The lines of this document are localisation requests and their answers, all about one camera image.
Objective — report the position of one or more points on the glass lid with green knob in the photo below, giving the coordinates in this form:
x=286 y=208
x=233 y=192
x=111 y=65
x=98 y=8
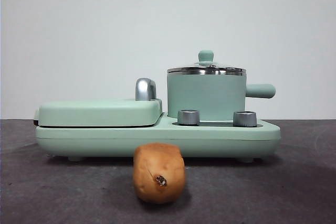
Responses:
x=206 y=56

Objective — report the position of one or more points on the brown potato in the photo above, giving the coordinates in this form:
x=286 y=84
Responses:
x=157 y=163

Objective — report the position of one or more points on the silver control knob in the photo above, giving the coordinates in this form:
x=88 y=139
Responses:
x=188 y=117
x=244 y=119

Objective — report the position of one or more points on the green breakfast maker base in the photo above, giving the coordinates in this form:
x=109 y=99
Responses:
x=105 y=140

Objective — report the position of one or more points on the green griddle cover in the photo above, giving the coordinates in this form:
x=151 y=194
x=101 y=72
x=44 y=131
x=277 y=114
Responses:
x=92 y=111

